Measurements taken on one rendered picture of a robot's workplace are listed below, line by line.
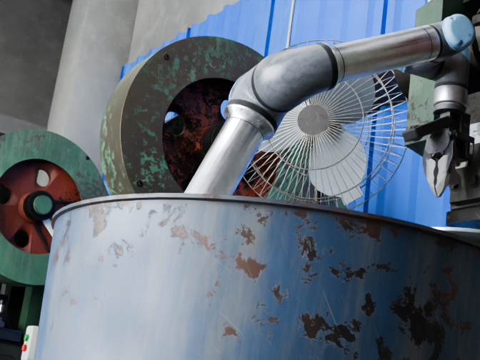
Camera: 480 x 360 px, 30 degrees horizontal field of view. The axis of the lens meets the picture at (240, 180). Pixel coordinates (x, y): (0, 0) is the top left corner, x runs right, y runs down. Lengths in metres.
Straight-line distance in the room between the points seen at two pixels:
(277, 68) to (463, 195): 0.58
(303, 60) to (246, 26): 4.06
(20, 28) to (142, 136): 5.93
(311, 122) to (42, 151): 2.32
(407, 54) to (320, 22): 3.21
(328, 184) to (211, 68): 0.74
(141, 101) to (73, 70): 4.12
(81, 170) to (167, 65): 1.80
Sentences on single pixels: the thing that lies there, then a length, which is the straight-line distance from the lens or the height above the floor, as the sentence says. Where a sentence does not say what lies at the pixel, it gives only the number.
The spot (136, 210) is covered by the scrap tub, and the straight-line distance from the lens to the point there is 0.65.
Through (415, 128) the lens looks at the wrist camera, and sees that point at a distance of 1.98.
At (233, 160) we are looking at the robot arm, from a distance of 1.76.
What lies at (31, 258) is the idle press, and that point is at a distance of 4.75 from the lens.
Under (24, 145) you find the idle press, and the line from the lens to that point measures 4.81.
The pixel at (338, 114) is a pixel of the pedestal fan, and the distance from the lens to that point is 2.89.
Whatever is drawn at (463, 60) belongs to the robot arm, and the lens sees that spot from 2.11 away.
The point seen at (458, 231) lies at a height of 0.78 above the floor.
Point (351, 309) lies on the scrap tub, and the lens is 0.61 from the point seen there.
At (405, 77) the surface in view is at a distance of 2.41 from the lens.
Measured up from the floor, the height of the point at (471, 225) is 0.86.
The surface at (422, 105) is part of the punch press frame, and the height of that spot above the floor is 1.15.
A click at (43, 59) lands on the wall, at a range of 8.97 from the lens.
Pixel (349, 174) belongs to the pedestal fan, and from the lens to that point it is 2.81.
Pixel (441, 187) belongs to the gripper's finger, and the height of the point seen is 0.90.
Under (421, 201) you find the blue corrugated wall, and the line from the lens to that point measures 4.02.
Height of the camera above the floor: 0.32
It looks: 16 degrees up
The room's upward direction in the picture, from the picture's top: 8 degrees clockwise
